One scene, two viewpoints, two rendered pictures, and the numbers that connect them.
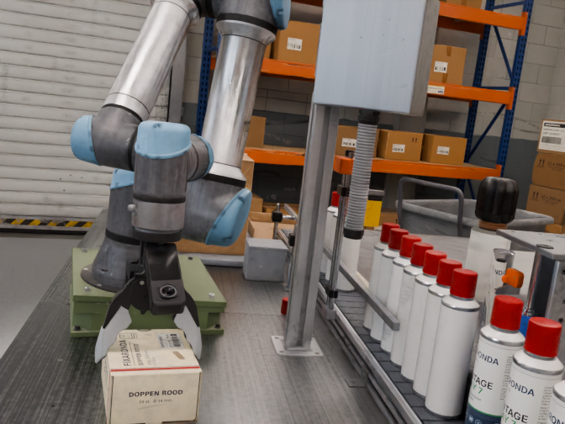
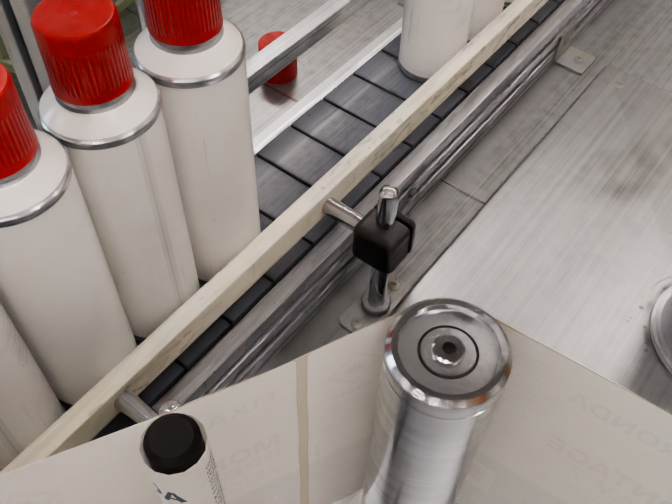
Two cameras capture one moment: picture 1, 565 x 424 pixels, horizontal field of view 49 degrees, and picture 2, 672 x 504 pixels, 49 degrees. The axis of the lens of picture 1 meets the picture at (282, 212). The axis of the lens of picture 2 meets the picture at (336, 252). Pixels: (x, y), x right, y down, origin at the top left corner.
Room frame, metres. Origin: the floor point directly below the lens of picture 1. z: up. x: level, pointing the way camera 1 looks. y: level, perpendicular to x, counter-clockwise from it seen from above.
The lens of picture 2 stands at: (0.98, -0.46, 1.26)
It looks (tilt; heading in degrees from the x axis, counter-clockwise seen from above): 52 degrees down; 46
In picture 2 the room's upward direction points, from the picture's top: 2 degrees clockwise
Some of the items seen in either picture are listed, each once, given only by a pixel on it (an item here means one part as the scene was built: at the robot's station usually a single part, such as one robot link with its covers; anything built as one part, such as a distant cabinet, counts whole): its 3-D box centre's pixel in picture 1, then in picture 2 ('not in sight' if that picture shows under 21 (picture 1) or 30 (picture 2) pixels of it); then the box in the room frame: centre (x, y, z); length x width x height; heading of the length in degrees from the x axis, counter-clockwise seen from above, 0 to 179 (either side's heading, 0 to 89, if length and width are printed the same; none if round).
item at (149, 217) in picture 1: (155, 214); not in sight; (0.88, 0.18, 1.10); 0.08 x 0.08 x 0.05
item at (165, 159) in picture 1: (162, 161); not in sight; (0.88, 0.18, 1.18); 0.09 x 0.08 x 0.11; 171
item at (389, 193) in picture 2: not in sight; (383, 252); (1.20, -0.27, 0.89); 0.03 x 0.03 x 0.12; 10
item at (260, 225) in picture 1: (284, 227); not in sight; (2.16, -0.01, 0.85); 0.30 x 0.26 x 0.04; 10
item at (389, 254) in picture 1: (391, 285); (125, 191); (1.07, -0.21, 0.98); 0.05 x 0.05 x 0.20
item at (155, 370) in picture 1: (148, 373); not in sight; (0.85, 0.17, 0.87); 0.16 x 0.12 x 0.07; 20
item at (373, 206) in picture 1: (372, 211); not in sight; (1.18, -0.17, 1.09); 0.03 x 0.01 x 0.06; 100
